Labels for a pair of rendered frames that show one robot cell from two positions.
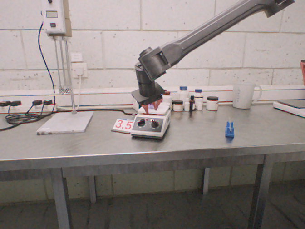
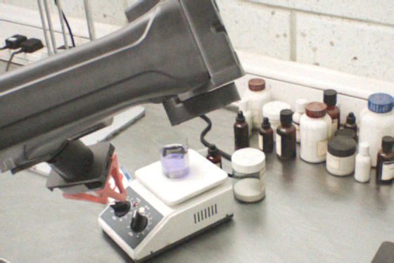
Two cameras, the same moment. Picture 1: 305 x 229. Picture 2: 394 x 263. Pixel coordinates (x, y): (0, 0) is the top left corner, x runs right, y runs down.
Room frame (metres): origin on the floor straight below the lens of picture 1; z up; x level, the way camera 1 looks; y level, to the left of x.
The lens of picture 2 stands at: (0.24, -0.70, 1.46)
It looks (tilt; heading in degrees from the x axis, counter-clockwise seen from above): 33 degrees down; 42
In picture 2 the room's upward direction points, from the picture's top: 4 degrees counter-clockwise
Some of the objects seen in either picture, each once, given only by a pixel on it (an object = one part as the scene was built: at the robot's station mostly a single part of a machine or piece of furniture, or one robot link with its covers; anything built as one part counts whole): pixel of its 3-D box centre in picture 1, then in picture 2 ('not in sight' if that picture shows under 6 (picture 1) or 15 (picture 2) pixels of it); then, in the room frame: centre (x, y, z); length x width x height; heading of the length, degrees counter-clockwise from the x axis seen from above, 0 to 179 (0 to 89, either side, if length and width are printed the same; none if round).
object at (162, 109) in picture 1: (154, 109); (181, 175); (0.90, -0.01, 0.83); 0.12 x 0.12 x 0.01; 76
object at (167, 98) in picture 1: (166, 101); (315, 131); (1.19, -0.08, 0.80); 0.06 x 0.06 x 0.11
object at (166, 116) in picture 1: (152, 120); (170, 202); (0.87, 0.00, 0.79); 0.22 x 0.13 x 0.08; 166
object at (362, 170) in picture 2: (187, 104); (363, 161); (1.18, -0.20, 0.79); 0.03 x 0.03 x 0.07
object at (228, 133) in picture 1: (229, 128); not in sight; (0.83, -0.32, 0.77); 0.10 x 0.03 x 0.04; 162
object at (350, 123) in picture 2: not in sight; (350, 127); (1.27, -0.11, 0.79); 0.03 x 0.03 x 0.07
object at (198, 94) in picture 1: (198, 98); not in sight; (1.24, -0.27, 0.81); 0.06 x 0.06 x 0.11
